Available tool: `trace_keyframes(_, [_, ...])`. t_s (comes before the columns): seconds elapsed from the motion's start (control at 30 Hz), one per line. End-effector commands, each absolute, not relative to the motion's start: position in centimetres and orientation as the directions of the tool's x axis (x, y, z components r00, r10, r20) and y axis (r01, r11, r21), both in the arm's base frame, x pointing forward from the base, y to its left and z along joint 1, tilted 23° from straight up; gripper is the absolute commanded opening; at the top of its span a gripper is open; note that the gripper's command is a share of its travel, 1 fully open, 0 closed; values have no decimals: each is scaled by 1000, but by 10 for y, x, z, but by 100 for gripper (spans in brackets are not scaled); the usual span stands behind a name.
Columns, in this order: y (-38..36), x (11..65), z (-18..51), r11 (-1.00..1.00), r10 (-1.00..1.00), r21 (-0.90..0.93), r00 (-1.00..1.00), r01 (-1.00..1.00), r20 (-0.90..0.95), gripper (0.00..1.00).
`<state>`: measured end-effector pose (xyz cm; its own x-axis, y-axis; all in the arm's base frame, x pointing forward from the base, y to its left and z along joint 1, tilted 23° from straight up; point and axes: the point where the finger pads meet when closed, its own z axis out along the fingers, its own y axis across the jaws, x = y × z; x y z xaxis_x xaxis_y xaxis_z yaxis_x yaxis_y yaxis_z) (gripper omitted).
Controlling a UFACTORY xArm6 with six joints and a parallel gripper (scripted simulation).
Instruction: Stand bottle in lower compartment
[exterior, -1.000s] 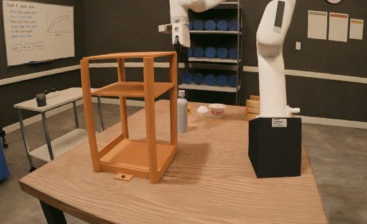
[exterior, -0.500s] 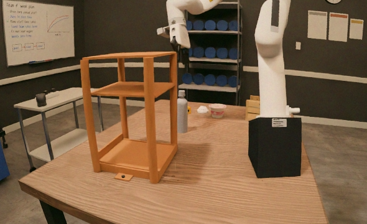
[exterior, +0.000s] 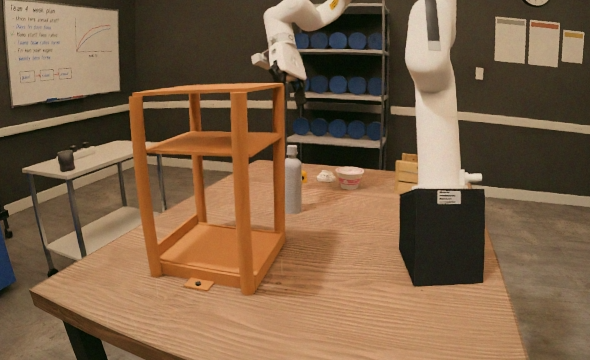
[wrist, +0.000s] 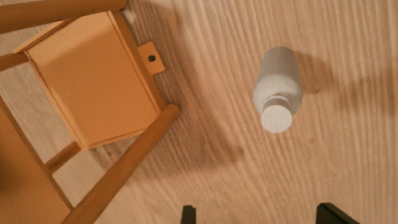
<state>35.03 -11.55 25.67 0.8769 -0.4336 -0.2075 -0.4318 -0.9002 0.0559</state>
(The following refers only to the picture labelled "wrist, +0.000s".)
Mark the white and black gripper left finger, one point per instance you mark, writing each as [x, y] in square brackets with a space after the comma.
[189, 215]

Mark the orange wooden shelving unit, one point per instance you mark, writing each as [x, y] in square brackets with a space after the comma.
[101, 82]

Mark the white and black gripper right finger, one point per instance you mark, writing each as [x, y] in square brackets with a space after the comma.
[328, 213]

